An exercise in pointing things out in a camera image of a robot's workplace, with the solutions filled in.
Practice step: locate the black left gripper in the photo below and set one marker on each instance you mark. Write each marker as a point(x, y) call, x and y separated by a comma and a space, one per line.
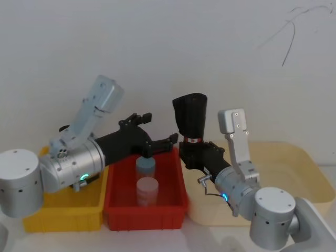
point(123, 143)

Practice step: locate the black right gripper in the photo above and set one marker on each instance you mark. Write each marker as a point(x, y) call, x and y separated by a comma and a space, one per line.
point(207, 164)

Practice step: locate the black bottle with red band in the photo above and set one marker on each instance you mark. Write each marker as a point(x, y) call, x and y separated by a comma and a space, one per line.
point(191, 115)

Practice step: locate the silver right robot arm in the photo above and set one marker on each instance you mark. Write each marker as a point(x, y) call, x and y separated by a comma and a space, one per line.
point(270, 210)

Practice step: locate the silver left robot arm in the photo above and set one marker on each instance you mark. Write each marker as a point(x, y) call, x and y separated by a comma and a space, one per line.
point(78, 160)

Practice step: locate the clear bottle with grey cap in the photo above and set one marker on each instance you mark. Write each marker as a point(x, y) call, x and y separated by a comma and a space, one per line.
point(145, 166)

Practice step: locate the clear bottle with white cap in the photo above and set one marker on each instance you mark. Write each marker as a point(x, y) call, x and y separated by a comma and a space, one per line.
point(147, 191)

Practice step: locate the red plastic bin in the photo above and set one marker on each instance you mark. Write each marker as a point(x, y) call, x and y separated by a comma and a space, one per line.
point(147, 218)

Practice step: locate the cream plastic bin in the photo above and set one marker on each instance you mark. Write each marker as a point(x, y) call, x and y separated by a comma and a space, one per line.
point(283, 168)

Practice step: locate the yellow plastic bin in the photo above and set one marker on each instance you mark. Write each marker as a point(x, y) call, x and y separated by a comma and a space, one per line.
point(68, 212)

